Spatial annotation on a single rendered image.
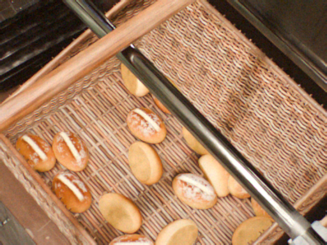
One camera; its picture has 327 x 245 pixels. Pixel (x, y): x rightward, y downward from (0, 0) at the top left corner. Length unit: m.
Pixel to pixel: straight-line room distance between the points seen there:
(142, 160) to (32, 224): 0.26
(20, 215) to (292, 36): 0.66
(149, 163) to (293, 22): 0.43
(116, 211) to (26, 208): 0.20
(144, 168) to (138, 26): 0.57
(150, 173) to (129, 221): 0.11
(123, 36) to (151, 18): 0.05
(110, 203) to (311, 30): 0.53
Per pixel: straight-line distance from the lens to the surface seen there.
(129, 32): 1.02
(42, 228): 1.57
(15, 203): 1.60
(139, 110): 1.61
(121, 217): 1.51
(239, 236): 1.50
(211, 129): 0.99
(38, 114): 1.63
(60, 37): 1.68
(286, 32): 1.37
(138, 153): 1.56
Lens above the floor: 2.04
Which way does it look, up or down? 60 degrees down
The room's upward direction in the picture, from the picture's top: 6 degrees clockwise
